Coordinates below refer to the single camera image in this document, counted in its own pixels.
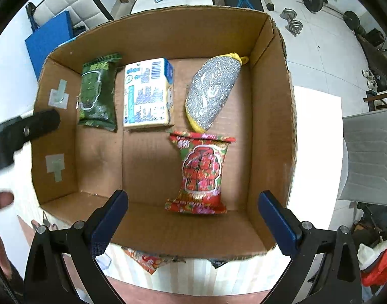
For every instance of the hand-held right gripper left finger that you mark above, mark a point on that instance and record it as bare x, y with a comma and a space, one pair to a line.
109, 218

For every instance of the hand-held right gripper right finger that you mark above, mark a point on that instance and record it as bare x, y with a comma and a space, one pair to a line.
277, 224

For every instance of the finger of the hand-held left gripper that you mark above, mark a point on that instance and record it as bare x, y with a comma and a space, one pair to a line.
41, 125

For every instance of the brown cardboard box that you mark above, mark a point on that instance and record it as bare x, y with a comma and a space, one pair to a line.
101, 164

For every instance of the green snack packet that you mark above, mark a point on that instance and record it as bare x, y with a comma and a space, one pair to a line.
95, 95

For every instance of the red floral snack packet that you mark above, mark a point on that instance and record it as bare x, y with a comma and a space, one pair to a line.
146, 259
199, 171

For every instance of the white and blue snack box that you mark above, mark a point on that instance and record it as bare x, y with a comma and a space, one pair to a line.
149, 98

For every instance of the speckled seed bag yellow trim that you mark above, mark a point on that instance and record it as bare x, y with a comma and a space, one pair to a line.
212, 91

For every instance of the person's left hand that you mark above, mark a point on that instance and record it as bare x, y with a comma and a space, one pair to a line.
0, 201

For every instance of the dark snack packet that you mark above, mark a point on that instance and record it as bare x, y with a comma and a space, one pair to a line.
217, 262

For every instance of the blue board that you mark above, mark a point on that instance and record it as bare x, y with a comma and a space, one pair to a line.
44, 47

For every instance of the red plastic bag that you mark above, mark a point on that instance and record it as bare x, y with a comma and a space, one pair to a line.
380, 266

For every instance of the grey chair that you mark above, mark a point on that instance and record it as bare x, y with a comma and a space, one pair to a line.
371, 152

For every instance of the white tufted chair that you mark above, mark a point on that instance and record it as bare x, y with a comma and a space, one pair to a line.
66, 0

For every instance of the chrome dumbbell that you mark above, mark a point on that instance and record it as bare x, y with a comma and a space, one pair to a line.
288, 13
296, 27

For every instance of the black bag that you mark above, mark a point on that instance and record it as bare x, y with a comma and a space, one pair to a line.
372, 37

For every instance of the black barbell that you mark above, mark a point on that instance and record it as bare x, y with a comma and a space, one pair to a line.
314, 0

